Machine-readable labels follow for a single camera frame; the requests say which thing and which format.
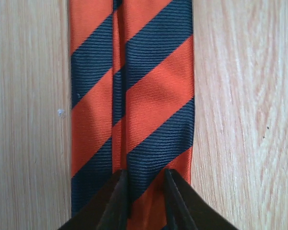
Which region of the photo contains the orange navy striped tie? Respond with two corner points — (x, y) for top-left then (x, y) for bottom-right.
(69, 0), (194, 230)

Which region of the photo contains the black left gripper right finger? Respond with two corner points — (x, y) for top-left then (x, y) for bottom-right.
(164, 169), (236, 230)

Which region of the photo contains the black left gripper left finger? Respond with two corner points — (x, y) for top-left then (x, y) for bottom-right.
(60, 170), (129, 230)

